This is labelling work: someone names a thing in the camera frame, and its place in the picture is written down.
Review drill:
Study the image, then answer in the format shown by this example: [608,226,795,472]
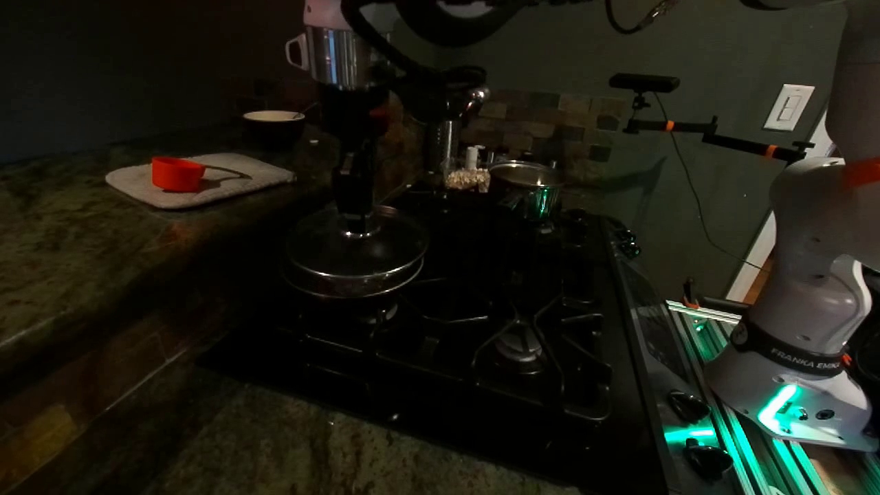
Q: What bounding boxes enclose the red measuring cup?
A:
[150,157,206,192]

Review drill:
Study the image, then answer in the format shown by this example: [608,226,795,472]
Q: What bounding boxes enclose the steel saucepan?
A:
[488,159,558,219]

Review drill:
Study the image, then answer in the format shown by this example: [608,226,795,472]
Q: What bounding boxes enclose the black gas stove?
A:
[204,189,670,495]

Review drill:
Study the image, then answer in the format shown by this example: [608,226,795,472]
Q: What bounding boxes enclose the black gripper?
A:
[318,83,389,215]

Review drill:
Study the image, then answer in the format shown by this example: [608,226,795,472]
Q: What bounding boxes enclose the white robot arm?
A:
[703,0,880,452]

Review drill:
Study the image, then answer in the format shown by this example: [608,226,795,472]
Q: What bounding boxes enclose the glass lid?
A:
[282,206,428,300]

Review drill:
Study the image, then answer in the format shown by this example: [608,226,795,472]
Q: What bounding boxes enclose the glass jar with white pieces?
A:
[446,146,492,192]

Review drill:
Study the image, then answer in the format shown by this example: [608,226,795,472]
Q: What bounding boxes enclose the white cutting board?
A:
[105,152,293,210]

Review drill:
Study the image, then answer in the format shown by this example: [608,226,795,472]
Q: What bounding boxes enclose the dark bowl white rim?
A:
[241,111,305,148]

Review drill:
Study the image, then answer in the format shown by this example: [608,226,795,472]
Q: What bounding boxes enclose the black frying pan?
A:
[282,230,428,300]

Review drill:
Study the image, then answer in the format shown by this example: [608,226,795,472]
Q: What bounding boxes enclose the white wall outlet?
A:
[763,83,814,131]

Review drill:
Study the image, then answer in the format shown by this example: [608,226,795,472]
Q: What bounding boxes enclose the steel ladle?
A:
[428,85,488,177]

